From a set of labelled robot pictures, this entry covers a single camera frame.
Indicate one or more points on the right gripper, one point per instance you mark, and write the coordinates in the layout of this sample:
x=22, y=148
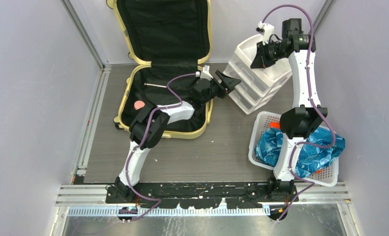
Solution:
x=261, y=60

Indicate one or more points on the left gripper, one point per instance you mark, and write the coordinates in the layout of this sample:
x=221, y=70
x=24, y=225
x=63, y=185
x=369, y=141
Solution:
x=226, y=85

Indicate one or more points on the white divided organizer tray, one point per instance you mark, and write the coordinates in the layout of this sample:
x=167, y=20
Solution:
x=258, y=86

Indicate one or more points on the orange garment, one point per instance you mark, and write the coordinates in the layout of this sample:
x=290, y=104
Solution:
x=274, y=124

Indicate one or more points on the yellow hard-shell suitcase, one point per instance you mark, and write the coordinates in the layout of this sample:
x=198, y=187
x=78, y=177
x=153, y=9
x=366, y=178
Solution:
x=166, y=38

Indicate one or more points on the clear bottle pink cap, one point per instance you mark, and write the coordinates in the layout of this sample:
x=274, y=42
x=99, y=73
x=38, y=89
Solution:
x=139, y=104

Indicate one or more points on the blue patterned garment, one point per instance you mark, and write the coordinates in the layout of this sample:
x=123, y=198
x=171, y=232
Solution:
x=311, y=158

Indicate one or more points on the white perforated plastic basket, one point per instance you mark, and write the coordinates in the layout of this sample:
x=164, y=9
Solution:
x=326, y=177

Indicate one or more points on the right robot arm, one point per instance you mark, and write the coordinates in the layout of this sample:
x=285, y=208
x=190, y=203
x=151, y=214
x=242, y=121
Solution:
x=306, y=113

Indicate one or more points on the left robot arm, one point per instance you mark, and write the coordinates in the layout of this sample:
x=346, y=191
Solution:
x=148, y=126

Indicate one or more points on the silver pen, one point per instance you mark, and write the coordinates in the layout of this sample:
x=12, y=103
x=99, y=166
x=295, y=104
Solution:
x=154, y=85

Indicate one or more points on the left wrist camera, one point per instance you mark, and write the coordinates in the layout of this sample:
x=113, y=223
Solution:
x=204, y=73

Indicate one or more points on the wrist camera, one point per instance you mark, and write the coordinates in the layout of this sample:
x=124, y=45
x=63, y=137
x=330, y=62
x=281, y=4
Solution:
x=204, y=73
x=266, y=30

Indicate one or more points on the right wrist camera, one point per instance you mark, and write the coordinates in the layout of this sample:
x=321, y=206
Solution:
x=266, y=30

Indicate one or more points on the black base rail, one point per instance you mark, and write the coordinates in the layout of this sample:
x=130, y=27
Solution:
x=200, y=195

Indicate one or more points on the slotted metal cable duct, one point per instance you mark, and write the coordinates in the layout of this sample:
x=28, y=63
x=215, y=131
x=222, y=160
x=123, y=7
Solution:
x=121, y=211

